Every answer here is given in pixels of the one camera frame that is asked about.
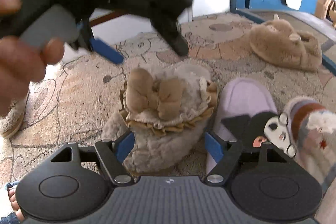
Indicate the brown fluffy animal slipper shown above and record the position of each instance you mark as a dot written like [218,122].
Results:
[277,42]

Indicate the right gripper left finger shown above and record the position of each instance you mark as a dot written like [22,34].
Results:
[75,181]

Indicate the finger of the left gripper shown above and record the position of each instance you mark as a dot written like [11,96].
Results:
[167,25]
[106,51]

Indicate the striped knit slipper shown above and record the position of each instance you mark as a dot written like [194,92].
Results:
[312,128]

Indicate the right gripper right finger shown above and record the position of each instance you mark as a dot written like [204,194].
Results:
[262,181]

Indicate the cartoon patterned door mat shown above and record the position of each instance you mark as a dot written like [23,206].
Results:
[75,100]

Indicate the person left hand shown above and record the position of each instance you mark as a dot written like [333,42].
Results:
[21,65]

